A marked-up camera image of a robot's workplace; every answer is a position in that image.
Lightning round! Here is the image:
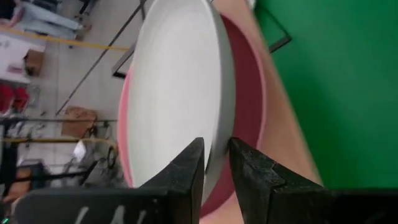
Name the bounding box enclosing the green table mat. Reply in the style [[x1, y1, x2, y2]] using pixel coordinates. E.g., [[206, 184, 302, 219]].
[[252, 0, 398, 191]]

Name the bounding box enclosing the white table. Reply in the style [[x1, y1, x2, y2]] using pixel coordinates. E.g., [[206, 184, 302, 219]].
[[0, 33, 46, 84]]

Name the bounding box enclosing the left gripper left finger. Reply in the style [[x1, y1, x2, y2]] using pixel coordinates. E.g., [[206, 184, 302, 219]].
[[139, 137, 205, 224]]

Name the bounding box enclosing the red chair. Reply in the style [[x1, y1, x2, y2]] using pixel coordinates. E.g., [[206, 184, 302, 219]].
[[0, 85, 14, 113], [12, 86, 30, 113]]

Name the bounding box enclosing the wooden shelf black frame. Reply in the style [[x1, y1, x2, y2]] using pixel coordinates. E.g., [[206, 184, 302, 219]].
[[111, 0, 324, 224]]

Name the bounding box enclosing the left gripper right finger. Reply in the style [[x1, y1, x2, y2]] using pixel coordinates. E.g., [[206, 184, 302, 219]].
[[229, 137, 330, 224]]

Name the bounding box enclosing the white plate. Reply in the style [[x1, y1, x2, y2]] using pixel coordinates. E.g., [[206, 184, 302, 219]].
[[126, 0, 236, 205]]

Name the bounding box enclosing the cardboard box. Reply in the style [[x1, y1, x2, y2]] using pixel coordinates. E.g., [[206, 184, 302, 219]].
[[24, 49, 45, 77], [61, 106, 98, 138]]

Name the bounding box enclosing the rose pink plate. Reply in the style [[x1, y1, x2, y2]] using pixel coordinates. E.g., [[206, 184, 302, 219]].
[[117, 12, 268, 218]]

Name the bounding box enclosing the person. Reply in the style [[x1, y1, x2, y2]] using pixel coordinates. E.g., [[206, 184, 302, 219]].
[[12, 0, 93, 40]]

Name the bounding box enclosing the black metal rack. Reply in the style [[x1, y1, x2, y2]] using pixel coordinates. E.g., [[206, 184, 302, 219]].
[[0, 116, 119, 200]]

